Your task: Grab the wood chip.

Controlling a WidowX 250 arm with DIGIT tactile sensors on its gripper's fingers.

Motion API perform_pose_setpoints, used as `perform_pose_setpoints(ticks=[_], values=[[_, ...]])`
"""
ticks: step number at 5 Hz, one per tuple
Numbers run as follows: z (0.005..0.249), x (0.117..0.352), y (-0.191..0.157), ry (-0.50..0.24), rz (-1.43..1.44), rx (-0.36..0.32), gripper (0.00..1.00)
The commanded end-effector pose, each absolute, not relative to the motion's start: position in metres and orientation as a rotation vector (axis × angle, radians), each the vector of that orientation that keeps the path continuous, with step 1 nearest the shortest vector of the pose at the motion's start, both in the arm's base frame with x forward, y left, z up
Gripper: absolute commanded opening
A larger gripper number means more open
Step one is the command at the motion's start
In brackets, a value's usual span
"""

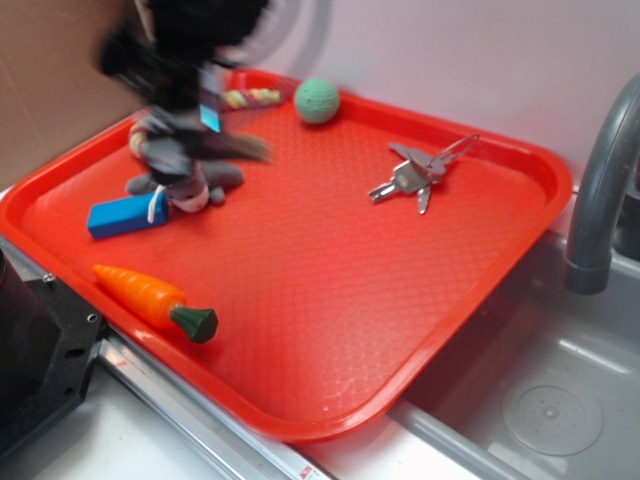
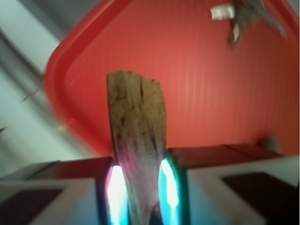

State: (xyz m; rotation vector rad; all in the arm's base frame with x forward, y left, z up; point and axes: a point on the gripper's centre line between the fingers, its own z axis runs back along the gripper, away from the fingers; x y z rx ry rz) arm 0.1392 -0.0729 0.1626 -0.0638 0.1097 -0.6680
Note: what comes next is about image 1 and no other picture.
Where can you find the orange toy carrot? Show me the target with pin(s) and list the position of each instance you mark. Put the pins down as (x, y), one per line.
(157, 302)

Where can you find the silver key bunch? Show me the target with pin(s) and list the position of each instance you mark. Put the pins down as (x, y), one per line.
(419, 171)

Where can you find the blue rectangular block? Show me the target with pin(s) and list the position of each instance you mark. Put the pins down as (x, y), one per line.
(127, 215)

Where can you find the grey toy sink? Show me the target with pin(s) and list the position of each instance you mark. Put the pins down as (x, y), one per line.
(539, 383)

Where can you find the brown cardboard panel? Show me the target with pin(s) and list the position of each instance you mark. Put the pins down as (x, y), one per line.
(52, 95)

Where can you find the multicolour twisted rope toy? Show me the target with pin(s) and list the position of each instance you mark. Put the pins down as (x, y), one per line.
(231, 100)

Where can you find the red plastic tray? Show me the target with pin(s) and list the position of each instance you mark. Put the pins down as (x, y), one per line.
(328, 305)

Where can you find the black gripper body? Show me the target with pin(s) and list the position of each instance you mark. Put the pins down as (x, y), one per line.
(158, 47)

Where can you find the grey plush elephant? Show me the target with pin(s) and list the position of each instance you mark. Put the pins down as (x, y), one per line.
(189, 185)

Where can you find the brown wood chip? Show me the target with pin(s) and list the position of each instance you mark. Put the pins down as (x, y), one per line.
(222, 146)

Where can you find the grey toy faucet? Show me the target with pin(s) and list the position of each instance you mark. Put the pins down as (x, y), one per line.
(605, 217)

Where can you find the green ball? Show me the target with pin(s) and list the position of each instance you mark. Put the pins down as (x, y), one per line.
(316, 100)

